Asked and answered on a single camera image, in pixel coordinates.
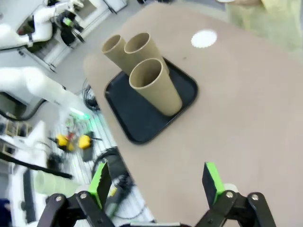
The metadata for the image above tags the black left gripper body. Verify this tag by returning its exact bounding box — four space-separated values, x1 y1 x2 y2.
59 13 79 46

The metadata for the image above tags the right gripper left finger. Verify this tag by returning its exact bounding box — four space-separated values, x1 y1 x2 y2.
35 160 113 227

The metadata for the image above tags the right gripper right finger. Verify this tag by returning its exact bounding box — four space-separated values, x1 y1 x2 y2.
196 162 277 227

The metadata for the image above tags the tall brown paper cup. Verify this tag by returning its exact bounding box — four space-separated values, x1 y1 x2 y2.
124 32 170 76
129 58 183 117
101 34 130 73

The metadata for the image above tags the person's left hand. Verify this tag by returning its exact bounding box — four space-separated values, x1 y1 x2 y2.
233 0 261 6

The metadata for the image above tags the pale green foam tube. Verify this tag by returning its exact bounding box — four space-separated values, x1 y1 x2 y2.
35 170 78 195

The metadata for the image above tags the yellow emergency stop box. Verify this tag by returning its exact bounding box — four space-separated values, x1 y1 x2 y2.
78 135 92 149
55 133 71 151

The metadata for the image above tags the black rod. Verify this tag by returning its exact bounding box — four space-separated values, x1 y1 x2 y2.
0 152 73 180

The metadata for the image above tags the black plastic tray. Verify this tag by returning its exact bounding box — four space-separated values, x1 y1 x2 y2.
104 56 198 145

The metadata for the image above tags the person in yellow shirt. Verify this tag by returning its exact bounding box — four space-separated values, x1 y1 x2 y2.
224 0 303 55

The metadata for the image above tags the black cable bundle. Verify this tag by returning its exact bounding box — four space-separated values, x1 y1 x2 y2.
81 79 101 112

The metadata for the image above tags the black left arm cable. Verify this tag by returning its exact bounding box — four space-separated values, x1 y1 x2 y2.
0 98 47 122

